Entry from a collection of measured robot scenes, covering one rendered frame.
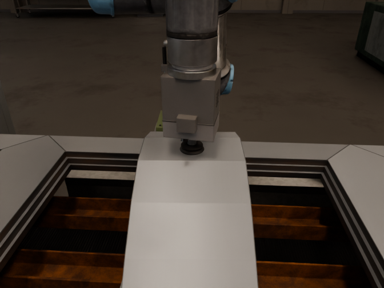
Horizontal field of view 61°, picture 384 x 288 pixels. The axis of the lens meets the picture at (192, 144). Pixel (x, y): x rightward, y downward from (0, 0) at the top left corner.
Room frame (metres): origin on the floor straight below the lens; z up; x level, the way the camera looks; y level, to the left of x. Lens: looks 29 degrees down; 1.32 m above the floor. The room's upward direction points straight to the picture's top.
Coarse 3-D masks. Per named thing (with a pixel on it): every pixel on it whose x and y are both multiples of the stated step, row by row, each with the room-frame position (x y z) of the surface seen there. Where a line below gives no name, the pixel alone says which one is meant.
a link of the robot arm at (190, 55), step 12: (168, 36) 0.51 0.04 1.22; (216, 36) 0.50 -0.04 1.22; (168, 48) 0.48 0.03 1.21; (180, 48) 0.46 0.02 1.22; (192, 48) 0.46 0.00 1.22; (204, 48) 0.46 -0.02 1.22; (216, 48) 0.48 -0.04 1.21; (168, 60) 0.49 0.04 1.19; (180, 60) 0.46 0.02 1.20; (192, 60) 0.46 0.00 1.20; (204, 60) 0.46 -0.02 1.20; (216, 60) 0.48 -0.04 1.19
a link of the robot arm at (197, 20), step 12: (168, 0) 0.48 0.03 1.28; (180, 0) 0.46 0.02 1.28; (192, 0) 0.46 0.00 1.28; (204, 0) 0.46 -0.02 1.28; (216, 0) 0.48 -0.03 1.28; (168, 12) 0.48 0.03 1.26; (180, 12) 0.46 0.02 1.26; (192, 12) 0.46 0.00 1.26; (204, 12) 0.46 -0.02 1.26; (216, 12) 0.48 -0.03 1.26; (168, 24) 0.48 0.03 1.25; (180, 24) 0.46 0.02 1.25; (192, 24) 0.46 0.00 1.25; (204, 24) 0.46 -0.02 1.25; (216, 24) 0.48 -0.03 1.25; (180, 36) 0.46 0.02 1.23; (192, 36) 0.46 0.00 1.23; (204, 36) 0.46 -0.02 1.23
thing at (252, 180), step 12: (72, 180) 0.91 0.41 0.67; (84, 180) 0.91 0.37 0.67; (96, 180) 0.91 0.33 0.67; (108, 180) 0.90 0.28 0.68; (120, 180) 0.90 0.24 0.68; (132, 180) 0.90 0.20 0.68; (252, 180) 0.90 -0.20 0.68; (264, 180) 0.90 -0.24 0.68; (276, 180) 0.90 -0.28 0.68; (288, 180) 0.90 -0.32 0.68; (300, 180) 0.90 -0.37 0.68; (312, 180) 0.90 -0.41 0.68; (264, 192) 0.87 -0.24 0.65; (276, 192) 0.87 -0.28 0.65; (288, 192) 0.86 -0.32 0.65; (300, 192) 0.86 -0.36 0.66; (312, 192) 0.86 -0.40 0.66; (324, 192) 0.86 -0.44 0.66
